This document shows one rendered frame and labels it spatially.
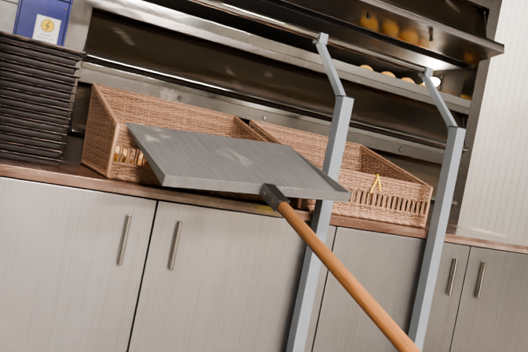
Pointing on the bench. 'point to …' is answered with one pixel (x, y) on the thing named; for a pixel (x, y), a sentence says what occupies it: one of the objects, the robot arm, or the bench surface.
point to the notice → (46, 29)
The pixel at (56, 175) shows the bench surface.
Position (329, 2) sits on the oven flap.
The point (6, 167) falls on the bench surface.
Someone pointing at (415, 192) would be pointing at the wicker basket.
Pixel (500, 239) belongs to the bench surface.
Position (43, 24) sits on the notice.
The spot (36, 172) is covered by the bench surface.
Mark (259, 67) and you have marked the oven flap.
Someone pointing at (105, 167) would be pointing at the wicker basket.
